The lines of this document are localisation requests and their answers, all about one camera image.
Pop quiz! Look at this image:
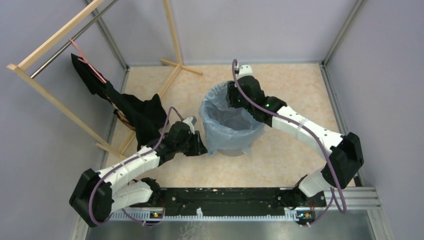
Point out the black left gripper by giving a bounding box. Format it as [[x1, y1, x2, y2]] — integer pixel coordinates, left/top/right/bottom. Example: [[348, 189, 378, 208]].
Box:
[[175, 130, 208, 156]]

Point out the grey plastic trash bin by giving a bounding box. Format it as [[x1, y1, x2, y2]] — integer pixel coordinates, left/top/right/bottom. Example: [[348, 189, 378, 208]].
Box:
[[200, 81, 266, 158]]

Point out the light blue plastic trash bag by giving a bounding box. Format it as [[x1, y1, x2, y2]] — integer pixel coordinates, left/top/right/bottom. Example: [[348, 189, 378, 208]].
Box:
[[198, 81, 267, 157]]

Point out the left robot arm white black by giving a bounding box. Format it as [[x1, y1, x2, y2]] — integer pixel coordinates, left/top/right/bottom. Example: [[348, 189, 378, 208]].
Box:
[[69, 116, 208, 228]]

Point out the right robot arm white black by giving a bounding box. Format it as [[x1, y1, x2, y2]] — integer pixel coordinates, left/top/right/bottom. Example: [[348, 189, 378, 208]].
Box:
[[227, 75, 364, 210]]

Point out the black cloth garment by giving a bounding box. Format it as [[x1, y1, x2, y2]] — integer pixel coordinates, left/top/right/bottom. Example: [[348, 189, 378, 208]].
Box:
[[71, 53, 167, 151]]

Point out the pink clothes hanger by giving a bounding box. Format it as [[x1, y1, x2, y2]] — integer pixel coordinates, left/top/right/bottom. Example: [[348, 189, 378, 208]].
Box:
[[68, 38, 107, 84]]

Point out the metal rack rod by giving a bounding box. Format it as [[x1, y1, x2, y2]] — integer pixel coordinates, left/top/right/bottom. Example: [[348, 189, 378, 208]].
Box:
[[30, 0, 118, 79]]

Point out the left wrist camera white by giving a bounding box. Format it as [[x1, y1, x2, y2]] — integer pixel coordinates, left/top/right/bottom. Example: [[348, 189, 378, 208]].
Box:
[[182, 116, 197, 135]]

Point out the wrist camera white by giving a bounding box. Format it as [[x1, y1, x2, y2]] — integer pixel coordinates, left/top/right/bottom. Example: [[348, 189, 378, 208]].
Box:
[[235, 64, 253, 79], [182, 116, 197, 135]]

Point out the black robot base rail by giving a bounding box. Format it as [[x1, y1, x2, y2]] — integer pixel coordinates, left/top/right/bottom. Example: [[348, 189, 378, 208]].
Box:
[[133, 185, 326, 222]]

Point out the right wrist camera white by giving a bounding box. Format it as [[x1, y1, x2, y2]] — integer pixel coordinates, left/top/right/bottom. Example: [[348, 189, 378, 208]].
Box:
[[235, 64, 253, 79]]

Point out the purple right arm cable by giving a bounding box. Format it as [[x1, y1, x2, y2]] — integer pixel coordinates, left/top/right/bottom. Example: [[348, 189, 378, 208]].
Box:
[[231, 58, 348, 228]]

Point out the wooden clothes rack frame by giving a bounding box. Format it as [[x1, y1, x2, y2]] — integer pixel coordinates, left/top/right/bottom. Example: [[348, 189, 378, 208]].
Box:
[[6, 0, 204, 160]]

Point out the aluminium corner frame post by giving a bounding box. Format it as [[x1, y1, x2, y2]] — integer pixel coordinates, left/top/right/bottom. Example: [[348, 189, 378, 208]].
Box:
[[321, 0, 367, 68]]

